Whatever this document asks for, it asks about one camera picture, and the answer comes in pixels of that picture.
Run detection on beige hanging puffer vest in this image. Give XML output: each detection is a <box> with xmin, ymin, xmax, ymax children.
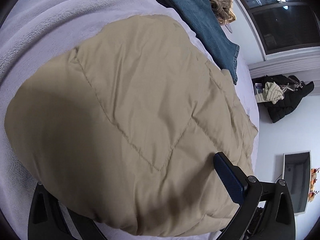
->
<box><xmin>256</xmin><ymin>81</ymin><xmax>284</xmax><ymax>105</ymax></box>

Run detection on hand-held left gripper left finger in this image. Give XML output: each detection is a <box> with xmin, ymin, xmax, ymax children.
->
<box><xmin>27</xmin><ymin>182</ymin><xmax>108</xmax><ymax>240</ymax></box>

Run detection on blue denim jeans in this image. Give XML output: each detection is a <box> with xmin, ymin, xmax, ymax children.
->
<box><xmin>147</xmin><ymin>0</ymin><xmax>240</xmax><ymax>85</ymax></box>

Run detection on beige puffer jacket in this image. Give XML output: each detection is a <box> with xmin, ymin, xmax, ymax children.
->
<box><xmin>4</xmin><ymin>14</ymin><xmax>258</xmax><ymax>237</ymax></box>

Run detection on grey pleated curtain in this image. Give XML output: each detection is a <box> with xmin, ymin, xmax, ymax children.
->
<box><xmin>249</xmin><ymin>56</ymin><xmax>320</xmax><ymax>79</ymax></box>

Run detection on wall mounted television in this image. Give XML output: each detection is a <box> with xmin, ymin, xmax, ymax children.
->
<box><xmin>282</xmin><ymin>150</ymin><xmax>312</xmax><ymax>215</ymax></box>

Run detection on brown plush garment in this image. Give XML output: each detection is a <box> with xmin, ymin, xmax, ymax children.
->
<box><xmin>209</xmin><ymin>0</ymin><xmax>234</xmax><ymax>22</ymax></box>

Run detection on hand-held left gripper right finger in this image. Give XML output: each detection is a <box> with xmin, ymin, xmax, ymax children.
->
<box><xmin>213</xmin><ymin>151</ymin><xmax>297</xmax><ymax>240</ymax></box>

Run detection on black hanging coat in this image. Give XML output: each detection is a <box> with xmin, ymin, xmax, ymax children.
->
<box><xmin>252</xmin><ymin>74</ymin><xmax>315</xmax><ymax>123</ymax></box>

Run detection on orange flower decoration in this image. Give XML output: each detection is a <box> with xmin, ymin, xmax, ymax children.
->
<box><xmin>309</xmin><ymin>167</ymin><xmax>320</xmax><ymax>203</ymax></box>

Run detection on dark framed window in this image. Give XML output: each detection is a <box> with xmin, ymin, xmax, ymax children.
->
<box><xmin>226</xmin><ymin>0</ymin><xmax>320</xmax><ymax>55</ymax></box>

